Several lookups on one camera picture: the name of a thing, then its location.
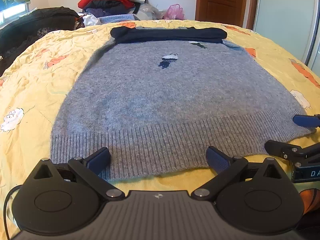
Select pink plastic bag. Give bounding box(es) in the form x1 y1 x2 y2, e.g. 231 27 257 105
163 4 184 20

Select black clothes heap at window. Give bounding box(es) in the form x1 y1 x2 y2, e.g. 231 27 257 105
1 7 84 74

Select light blue folded garment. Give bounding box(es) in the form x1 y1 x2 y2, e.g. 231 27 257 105
98 14 139 24

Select glass sliding wardrobe door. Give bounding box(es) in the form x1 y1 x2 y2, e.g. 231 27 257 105
253 0 319 74

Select yellow quilt with animal prints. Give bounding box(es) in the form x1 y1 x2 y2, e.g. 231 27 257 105
0 19 320 230

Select black cable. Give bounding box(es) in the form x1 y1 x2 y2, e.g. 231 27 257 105
3 184 23 240

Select grey knit sweater navy sleeves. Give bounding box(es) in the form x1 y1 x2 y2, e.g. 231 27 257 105
50 27 313 180

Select brown wooden door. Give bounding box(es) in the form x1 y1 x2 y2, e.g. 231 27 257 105
195 0 258 29

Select white plastic bag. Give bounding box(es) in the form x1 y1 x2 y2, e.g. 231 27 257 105
82 14 101 27

